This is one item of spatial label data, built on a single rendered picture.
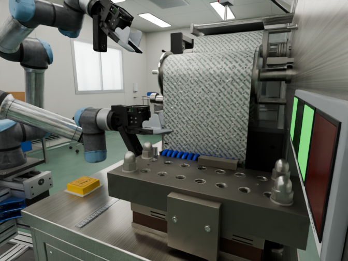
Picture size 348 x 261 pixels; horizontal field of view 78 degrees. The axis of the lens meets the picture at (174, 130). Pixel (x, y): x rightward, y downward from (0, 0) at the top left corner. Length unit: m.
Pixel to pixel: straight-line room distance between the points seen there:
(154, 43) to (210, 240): 6.89
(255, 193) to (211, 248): 0.13
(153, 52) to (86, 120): 6.45
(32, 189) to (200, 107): 0.96
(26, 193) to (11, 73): 3.26
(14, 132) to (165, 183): 1.01
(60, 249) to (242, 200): 0.46
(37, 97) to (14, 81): 3.09
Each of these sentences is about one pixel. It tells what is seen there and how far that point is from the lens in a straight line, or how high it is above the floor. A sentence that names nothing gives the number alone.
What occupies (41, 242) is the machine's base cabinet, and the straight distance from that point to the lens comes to 0.72.
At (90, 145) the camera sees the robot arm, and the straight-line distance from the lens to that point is 0.78.
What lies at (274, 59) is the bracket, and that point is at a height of 1.28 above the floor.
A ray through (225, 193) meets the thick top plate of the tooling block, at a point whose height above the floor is 1.03.
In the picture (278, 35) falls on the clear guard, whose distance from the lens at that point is 1.61.
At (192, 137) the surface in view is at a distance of 0.60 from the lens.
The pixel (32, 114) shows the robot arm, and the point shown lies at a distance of 0.91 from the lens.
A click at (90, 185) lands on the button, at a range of 0.73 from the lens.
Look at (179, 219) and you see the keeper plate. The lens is 0.44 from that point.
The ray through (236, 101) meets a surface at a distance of 0.56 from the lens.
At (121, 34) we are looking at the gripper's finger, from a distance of 0.73.
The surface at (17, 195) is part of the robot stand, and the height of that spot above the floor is 0.69.
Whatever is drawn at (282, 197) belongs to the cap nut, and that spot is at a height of 1.04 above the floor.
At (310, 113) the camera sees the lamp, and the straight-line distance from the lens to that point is 0.18.
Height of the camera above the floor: 1.23
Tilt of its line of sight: 12 degrees down
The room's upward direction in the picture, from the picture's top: straight up
